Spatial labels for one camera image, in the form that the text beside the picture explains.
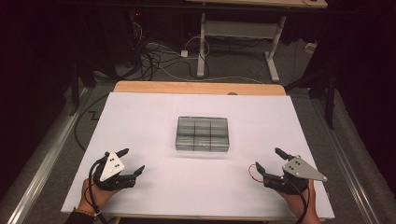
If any black computer tower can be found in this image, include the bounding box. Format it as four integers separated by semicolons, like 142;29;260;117
102;8;141;68

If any white-legged desk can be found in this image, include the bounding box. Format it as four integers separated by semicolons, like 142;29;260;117
186;0;329;83

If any metal floor rail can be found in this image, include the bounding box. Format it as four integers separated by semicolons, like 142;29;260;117
311;92;381;224
6;88;90;224

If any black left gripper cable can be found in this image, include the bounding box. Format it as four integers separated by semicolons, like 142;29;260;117
88;154;110;224

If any wooden table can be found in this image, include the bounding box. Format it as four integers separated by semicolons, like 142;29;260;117
67;80;328;222

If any black stand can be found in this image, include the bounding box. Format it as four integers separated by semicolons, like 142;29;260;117
69;59;97;117
284;62;339;130

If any black floor cable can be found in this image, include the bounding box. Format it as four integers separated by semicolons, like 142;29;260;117
74;92;110;152

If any bundle of black cables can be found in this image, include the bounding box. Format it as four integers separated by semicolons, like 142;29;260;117
118;21;200;82

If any person's right hand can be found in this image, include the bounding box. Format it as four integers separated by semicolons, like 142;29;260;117
278;180;318;218

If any person's left hand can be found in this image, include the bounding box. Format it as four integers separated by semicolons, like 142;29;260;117
78;179;122;215

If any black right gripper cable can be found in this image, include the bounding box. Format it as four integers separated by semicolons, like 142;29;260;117
284;178;311;224

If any thin red wire loop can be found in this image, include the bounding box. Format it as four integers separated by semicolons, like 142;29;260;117
247;163;264;184

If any beaded wrist bracelet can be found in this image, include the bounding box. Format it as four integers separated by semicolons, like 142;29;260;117
73;206;102;218

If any white floor cable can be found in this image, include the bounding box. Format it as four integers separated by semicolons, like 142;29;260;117
141;35;262;84

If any clear plastic compartment box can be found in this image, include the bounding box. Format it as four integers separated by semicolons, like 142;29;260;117
175;116;231;153

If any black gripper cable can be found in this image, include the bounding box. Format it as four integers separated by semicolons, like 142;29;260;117
284;178;311;224
88;154;110;224

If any white table sheet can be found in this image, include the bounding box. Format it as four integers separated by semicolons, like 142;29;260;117
61;91;335;220

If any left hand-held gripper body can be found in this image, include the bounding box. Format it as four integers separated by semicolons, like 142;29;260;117
92;150;138;191

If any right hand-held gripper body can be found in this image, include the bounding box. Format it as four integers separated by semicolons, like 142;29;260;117
262;156;329;196

